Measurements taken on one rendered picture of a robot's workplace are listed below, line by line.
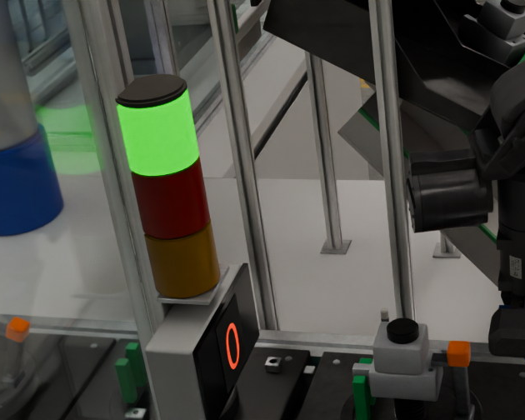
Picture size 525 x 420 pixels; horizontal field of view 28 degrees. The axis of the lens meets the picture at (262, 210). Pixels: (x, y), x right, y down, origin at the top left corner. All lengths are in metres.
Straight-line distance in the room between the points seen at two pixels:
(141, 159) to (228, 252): 0.91
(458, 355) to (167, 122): 0.41
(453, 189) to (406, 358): 0.20
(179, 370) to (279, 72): 1.60
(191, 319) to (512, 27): 0.63
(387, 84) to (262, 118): 1.00
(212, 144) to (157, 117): 1.30
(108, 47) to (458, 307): 0.84
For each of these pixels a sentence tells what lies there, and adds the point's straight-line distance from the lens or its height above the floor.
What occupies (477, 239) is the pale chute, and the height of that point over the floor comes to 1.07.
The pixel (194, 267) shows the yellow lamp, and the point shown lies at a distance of 0.75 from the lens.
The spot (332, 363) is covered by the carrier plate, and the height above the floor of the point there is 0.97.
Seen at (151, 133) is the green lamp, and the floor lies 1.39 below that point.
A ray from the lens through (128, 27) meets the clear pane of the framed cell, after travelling 1.94.
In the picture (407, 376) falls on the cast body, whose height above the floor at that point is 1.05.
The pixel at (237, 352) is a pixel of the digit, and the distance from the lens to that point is 0.82.
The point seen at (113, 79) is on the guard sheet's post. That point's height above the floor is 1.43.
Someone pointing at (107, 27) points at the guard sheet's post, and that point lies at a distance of 0.70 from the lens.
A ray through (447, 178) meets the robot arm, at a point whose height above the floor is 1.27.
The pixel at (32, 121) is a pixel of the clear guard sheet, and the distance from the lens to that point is 0.64.
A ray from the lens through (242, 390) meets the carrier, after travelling 1.15.
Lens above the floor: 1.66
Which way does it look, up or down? 28 degrees down
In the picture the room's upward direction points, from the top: 9 degrees counter-clockwise
